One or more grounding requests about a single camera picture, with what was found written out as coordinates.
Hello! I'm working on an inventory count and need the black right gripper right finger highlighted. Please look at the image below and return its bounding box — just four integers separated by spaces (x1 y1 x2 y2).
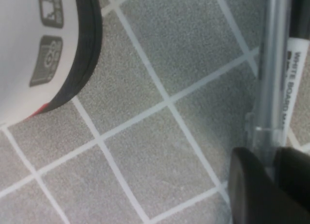
273 146 310 209

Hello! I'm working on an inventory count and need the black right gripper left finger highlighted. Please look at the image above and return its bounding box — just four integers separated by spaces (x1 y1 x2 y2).
228 147 310 224

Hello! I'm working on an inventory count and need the white whiteboard marker black cap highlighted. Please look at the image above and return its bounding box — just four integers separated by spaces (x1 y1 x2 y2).
278 0 310 147

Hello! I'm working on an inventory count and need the clear plastic pen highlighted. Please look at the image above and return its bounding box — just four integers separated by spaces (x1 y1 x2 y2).
244 0 290 179

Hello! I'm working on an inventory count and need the black mesh pen holder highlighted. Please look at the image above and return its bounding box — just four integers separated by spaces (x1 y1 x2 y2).
0 0 102 125

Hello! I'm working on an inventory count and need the grey white-grid tablecloth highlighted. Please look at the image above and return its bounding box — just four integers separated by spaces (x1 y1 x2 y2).
0 0 310 224

